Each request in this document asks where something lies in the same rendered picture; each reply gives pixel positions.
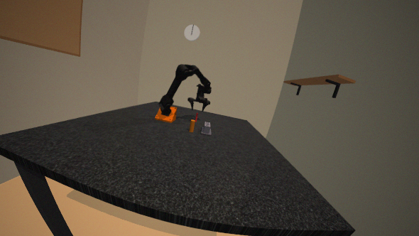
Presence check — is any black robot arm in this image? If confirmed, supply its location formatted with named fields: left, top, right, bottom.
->
left=159, top=64, right=212, bottom=116

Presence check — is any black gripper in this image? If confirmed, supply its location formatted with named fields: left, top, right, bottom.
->
left=187, top=92, right=210, bottom=111

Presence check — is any orange cylinder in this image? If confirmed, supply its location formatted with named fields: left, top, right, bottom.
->
left=189, top=119, right=195, bottom=132

